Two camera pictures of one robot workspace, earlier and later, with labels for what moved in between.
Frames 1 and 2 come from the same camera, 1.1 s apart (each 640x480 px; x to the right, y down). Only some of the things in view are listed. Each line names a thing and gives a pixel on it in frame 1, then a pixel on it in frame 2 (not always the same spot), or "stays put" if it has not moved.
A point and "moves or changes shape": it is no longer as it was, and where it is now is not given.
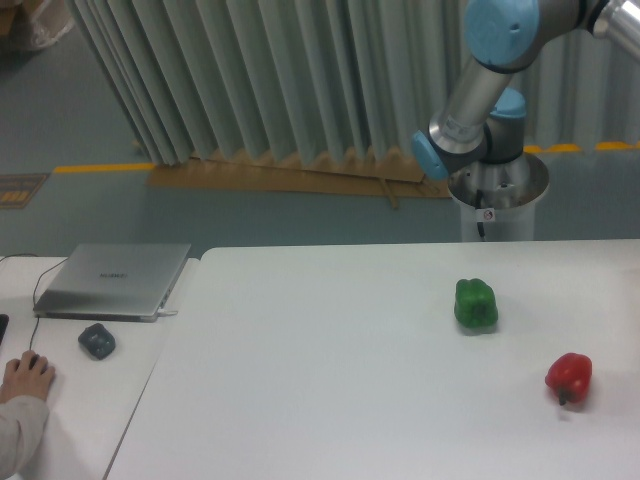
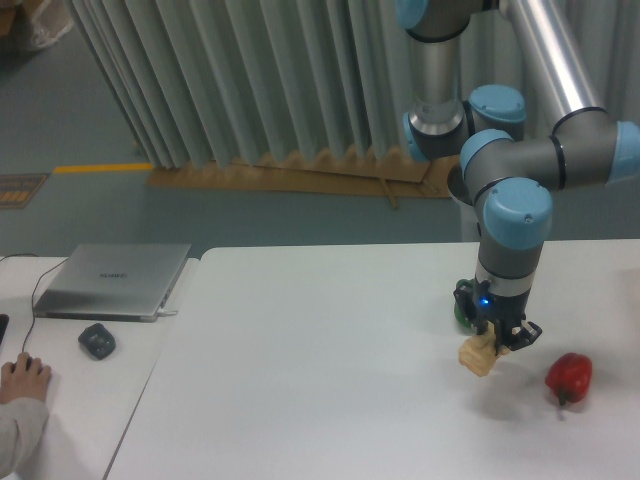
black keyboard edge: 4,318 stays put
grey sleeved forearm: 23,420 stays put
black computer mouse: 32,362 moves or changes shape
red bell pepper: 569,376 stays put
